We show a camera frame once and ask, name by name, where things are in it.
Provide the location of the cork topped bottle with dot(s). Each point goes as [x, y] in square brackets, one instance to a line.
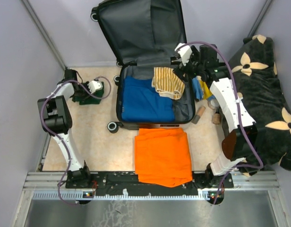
[216, 118]

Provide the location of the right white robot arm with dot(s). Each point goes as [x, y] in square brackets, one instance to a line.
[239, 127]

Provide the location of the blue garment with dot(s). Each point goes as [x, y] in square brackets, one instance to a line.
[141, 103]

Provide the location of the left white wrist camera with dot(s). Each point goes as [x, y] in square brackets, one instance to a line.
[95, 86]

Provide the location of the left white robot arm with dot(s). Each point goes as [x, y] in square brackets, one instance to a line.
[57, 121]

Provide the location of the dark green cloth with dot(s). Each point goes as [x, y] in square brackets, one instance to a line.
[91, 100]

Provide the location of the black flower pattern blanket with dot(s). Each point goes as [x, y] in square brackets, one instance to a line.
[255, 74]

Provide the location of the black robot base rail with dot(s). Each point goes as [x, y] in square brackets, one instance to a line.
[113, 183]

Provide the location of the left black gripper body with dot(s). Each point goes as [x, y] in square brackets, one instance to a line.
[82, 92]

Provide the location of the orange cloth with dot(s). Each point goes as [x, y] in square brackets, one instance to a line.
[162, 157]

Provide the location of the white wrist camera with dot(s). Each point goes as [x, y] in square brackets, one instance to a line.
[184, 52]
[95, 86]

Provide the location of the small white jar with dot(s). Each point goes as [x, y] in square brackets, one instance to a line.
[213, 104]

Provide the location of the light blue Pikachu shirt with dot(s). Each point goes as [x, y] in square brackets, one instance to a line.
[201, 90]

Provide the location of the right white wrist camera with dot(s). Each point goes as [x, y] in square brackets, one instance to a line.
[184, 52]

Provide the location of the black open suitcase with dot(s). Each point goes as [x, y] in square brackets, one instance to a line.
[143, 34]

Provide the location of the yellow white striped towel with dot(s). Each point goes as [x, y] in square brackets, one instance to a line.
[167, 84]

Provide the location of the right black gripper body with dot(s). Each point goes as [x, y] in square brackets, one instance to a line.
[193, 66]

